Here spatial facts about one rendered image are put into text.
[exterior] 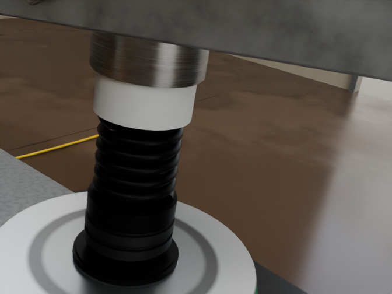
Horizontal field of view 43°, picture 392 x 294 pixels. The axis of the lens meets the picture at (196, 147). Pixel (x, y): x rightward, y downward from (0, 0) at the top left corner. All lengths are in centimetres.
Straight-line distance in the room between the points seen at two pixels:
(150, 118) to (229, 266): 15
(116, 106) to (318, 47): 13
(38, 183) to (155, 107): 33
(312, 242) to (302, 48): 203
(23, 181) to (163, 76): 36
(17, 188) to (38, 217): 17
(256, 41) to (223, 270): 21
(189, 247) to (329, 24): 24
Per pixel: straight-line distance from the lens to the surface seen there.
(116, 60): 31
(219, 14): 27
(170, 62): 31
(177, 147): 35
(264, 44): 27
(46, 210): 46
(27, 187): 62
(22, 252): 41
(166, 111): 32
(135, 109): 32
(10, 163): 68
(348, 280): 211
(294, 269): 206
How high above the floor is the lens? 112
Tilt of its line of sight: 22 degrees down
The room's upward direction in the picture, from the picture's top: 9 degrees clockwise
